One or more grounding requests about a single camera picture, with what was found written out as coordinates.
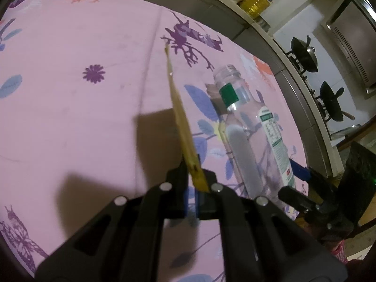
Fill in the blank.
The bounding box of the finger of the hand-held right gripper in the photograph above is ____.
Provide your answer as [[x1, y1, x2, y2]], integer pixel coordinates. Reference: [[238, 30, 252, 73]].
[[289, 158, 340, 195], [278, 185, 325, 213]]

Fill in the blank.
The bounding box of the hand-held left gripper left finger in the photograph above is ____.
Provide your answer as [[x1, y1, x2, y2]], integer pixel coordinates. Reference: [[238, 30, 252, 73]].
[[35, 156, 190, 282]]

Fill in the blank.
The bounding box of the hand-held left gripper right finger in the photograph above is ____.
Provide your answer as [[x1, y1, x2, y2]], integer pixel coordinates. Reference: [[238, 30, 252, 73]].
[[194, 154, 349, 282]]

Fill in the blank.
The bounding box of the clear plastic bottle green label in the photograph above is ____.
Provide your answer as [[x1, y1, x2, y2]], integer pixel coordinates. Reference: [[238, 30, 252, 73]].
[[213, 64, 297, 203]]

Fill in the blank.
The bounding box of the yellow cat print snack packet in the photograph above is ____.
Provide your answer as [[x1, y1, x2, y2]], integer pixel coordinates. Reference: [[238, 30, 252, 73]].
[[163, 39, 210, 193]]

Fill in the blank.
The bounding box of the gas stove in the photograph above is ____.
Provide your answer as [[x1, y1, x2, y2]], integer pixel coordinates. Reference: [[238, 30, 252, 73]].
[[286, 50, 332, 124]]

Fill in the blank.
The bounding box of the black wok with lid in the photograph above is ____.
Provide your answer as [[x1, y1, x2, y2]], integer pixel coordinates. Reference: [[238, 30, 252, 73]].
[[289, 35, 319, 74]]

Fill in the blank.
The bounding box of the steel range hood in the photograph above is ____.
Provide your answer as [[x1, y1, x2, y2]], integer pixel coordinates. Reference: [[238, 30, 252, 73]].
[[326, 0, 376, 99]]

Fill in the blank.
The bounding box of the kitchen counter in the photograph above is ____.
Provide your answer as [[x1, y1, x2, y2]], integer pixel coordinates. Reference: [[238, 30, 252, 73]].
[[176, 0, 347, 177]]

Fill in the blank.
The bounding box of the yellow cooking oil bottle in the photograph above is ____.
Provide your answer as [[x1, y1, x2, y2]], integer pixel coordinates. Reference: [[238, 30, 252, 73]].
[[239, 0, 271, 16]]

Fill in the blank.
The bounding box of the black pot with handle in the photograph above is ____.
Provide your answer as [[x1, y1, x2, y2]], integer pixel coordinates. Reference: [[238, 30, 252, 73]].
[[320, 81, 356, 122]]

